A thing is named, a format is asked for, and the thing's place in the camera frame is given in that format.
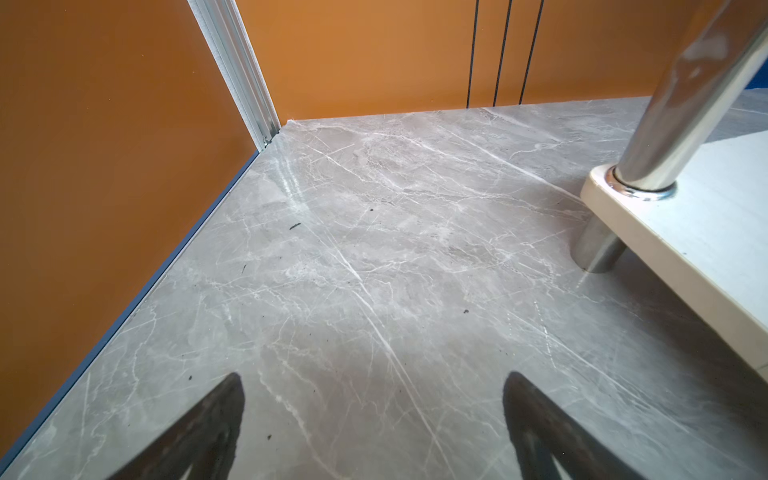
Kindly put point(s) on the left aluminium corner post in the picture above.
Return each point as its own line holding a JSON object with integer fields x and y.
{"x": 223, "y": 28}

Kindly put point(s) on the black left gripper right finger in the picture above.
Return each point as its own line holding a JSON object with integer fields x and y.
{"x": 547, "y": 440}

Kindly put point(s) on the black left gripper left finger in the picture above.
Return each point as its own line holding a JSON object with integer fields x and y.
{"x": 199, "y": 445}

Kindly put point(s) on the white two-tier metal shelf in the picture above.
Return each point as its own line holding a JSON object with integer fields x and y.
{"x": 695, "y": 210}

